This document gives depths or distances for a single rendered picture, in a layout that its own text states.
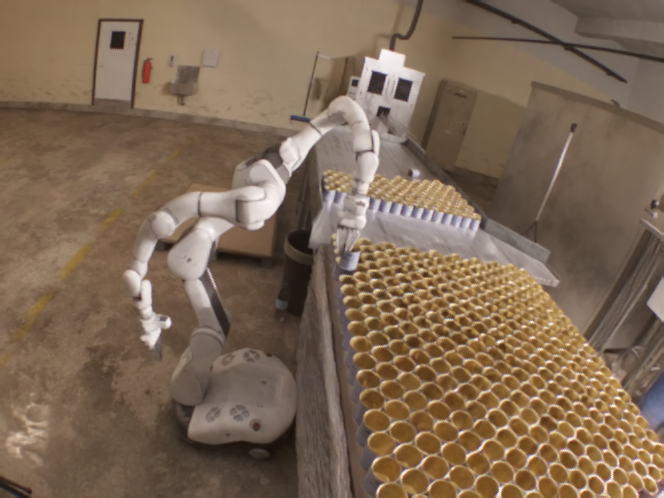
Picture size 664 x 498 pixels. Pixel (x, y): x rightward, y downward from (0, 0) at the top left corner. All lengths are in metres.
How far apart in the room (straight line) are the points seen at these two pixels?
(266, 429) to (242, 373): 0.40
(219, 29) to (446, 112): 5.00
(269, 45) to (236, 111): 1.56
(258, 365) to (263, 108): 6.64
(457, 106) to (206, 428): 7.61
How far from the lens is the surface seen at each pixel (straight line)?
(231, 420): 1.86
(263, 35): 8.04
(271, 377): 2.11
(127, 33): 8.81
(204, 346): 1.69
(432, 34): 8.44
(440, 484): 0.92
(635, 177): 3.76
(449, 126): 8.35
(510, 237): 2.61
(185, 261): 1.45
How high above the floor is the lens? 1.92
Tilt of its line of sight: 29 degrees down
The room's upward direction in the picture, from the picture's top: 15 degrees clockwise
